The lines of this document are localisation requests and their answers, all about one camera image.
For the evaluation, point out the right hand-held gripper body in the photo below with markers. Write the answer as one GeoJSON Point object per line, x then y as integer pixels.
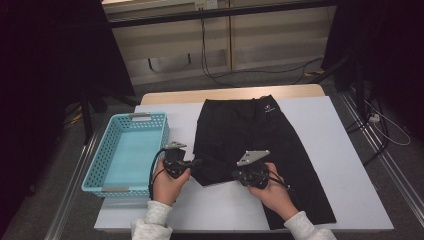
{"type": "Point", "coordinates": [251, 156]}

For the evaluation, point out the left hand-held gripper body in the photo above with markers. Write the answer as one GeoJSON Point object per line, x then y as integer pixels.
{"type": "Point", "coordinates": [175, 145]}

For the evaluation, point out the black pants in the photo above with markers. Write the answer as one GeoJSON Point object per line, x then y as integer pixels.
{"type": "Point", "coordinates": [233, 133]}

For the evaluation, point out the light blue plastic basket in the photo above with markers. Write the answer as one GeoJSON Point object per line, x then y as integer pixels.
{"type": "Point", "coordinates": [130, 156]}

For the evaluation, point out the person's left hand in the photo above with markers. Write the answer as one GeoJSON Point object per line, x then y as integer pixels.
{"type": "Point", "coordinates": [165, 190]}

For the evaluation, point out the person's right hand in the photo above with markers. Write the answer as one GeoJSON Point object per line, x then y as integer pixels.
{"type": "Point", "coordinates": [275, 198]}

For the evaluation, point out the wooden table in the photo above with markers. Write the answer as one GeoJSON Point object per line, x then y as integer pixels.
{"type": "Point", "coordinates": [166, 96]}

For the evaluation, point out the black metal stand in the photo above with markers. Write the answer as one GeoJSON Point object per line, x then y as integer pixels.
{"type": "Point", "coordinates": [87, 120]}
{"type": "Point", "coordinates": [358, 86]}

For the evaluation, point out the white table cover sheet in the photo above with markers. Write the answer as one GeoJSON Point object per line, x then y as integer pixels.
{"type": "Point", "coordinates": [333, 113]}

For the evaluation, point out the beige wooden cabinet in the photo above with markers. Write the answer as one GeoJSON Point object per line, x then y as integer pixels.
{"type": "Point", "coordinates": [266, 40]}

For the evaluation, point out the white power plug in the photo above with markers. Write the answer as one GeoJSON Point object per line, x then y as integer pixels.
{"type": "Point", "coordinates": [374, 118]}

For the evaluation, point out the black horizontal bar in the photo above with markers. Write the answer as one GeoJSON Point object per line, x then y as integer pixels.
{"type": "Point", "coordinates": [216, 13]}

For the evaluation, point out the wide black curtain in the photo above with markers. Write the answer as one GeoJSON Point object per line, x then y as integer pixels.
{"type": "Point", "coordinates": [40, 66]}

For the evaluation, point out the narrow black curtain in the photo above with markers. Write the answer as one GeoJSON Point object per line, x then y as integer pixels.
{"type": "Point", "coordinates": [393, 50]}

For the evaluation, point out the aluminium floor rail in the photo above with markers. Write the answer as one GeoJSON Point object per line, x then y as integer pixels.
{"type": "Point", "coordinates": [71, 190]}
{"type": "Point", "coordinates": [393, 170]}

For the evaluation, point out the white wall socket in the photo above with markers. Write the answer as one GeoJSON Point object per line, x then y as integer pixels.
{"type": "Point", "coordinates": [206, 4]}

